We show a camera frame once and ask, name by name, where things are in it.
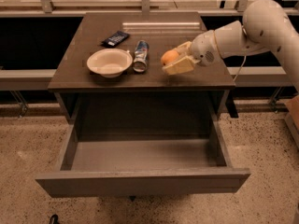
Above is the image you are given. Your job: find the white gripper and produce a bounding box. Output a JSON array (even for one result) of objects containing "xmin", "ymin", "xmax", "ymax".
[{"xmin": 163, "ymin": 30, "xmax": 221, "ymax": 76}]

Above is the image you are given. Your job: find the orange fruit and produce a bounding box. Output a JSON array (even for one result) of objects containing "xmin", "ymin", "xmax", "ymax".
[{"xmin": 161, "ymin": 49, "xmax": 179, "ymax": 65}]

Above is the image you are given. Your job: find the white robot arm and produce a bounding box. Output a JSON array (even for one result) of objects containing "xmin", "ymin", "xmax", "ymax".
[{"xmin": 161, "ymin": 0, "xmax": 299, "ymax": 89}]

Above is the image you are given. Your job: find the open grey top drawer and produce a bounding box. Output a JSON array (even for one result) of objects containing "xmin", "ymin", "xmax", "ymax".
[{"xmin": 36, "ymin": 122, "xmax": 250, "ymax": 197}]

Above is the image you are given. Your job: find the crushed blue soda can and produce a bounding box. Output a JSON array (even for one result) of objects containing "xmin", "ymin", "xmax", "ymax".
[{"xmin": 133, "ymin": 40, "xmax": 150, "ymax": 73}]

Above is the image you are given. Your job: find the dark blue snack packet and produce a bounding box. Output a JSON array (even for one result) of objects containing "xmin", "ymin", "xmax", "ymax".
[{"xmin": 102, "ymin": 31, "xmax": 130, "ymax": 48}]

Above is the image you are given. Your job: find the white bowl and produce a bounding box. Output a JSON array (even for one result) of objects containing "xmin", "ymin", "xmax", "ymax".
[{"xmin": 87, "ymin": 49, "xmax": 133, "ymax": 78}]

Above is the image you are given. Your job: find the grey cabinet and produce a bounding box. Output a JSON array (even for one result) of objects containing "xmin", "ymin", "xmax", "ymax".
[{"xmin": 49, "ymin": 13, "xmax": 234, "ymax": 129}]

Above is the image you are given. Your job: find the white cable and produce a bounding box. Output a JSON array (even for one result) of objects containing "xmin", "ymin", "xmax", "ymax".
[{"xmin": 232, "ymin": 55, "xmax": 248, "ymax": 82}]

